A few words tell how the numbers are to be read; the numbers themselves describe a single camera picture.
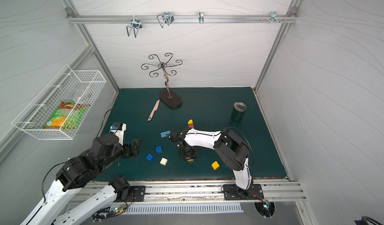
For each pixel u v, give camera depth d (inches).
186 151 28.5
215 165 31.8
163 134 37.3
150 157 33.1
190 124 38.7
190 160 32.0
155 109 42.4
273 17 30.1
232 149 19.0
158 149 34.8
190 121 38.7
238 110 37.0
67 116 24.6
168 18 29.3
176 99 45.3
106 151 18.5
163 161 32.6
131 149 23.4
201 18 30.8
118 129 22.3
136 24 30.8
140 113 41.2
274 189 30.3
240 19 67.8
